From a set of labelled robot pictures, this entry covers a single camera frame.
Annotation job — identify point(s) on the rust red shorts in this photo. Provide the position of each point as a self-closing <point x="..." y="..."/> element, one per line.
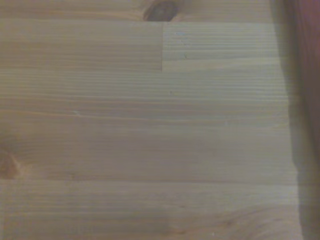
<point x="306" y="82"/>

